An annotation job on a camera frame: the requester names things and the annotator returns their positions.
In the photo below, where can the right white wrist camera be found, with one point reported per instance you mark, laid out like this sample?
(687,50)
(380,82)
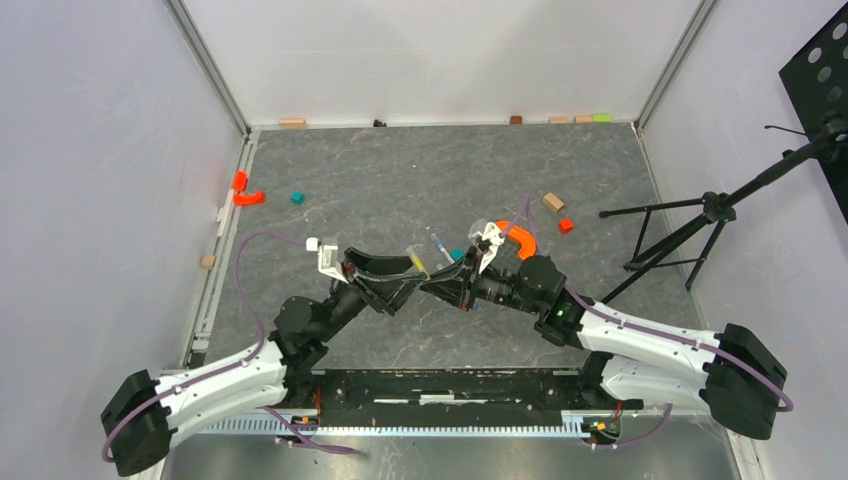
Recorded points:
(486,237)

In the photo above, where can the red curved block left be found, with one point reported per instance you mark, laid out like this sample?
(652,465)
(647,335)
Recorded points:
(243,199)

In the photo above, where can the red block upper left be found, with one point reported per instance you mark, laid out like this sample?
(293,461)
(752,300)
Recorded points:
(240,181)

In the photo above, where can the black tripod stand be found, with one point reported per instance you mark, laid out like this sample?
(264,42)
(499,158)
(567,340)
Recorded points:
(718,209)

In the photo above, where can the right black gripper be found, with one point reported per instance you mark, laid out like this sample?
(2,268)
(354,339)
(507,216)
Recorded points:
(458,289)

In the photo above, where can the small red cube right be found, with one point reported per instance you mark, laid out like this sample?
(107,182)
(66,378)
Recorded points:
(565,226)

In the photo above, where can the toothed aluminium rail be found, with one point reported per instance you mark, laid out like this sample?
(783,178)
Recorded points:
(567,426)

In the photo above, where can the tan block left rail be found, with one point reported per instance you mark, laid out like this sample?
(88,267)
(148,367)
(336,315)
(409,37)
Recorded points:
(208,262)

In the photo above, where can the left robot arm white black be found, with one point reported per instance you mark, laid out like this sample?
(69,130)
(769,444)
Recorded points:
(148,416)

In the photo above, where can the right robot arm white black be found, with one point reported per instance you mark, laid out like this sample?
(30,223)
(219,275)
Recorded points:
(730,374)

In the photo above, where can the orange curved block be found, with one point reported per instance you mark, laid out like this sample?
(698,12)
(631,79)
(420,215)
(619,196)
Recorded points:
(527,245)

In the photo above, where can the tan wooden block right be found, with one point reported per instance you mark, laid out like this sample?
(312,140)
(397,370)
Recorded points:
(553,202)

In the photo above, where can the small teal cube left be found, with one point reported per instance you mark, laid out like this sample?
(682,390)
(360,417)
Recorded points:
(297,198)

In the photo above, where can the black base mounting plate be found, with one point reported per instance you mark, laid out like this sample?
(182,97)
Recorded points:
(409,398)

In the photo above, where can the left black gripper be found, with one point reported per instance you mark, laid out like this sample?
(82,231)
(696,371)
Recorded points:
(364,271)

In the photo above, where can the black perforated panel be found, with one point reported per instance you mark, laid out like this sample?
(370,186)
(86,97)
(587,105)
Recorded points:
(815,80)

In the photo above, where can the blue white pen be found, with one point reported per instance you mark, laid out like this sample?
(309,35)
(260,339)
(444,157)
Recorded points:
(440,246)

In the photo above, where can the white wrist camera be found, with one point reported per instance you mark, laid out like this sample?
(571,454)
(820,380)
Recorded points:
(486,237)
(327,252)

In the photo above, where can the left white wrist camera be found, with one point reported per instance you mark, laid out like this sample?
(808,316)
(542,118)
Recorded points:
(327,252)

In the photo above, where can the tan block back left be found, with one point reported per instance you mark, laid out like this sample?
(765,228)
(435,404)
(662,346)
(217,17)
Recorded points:
(292,123)

